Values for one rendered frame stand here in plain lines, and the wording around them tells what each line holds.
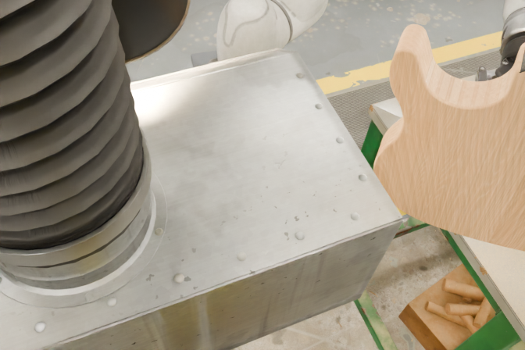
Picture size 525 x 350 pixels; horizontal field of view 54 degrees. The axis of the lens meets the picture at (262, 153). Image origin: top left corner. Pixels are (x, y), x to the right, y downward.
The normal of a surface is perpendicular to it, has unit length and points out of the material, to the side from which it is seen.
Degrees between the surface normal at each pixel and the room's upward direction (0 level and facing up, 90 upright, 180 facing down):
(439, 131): 96
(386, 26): 0
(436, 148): 96
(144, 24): 86
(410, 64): 96
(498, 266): 0
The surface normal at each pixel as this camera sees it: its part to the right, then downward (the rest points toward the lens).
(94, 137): 0.62, -0.15
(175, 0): 0.94, 0.21
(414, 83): -0.38, 0.79
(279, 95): 0.06, -0.59
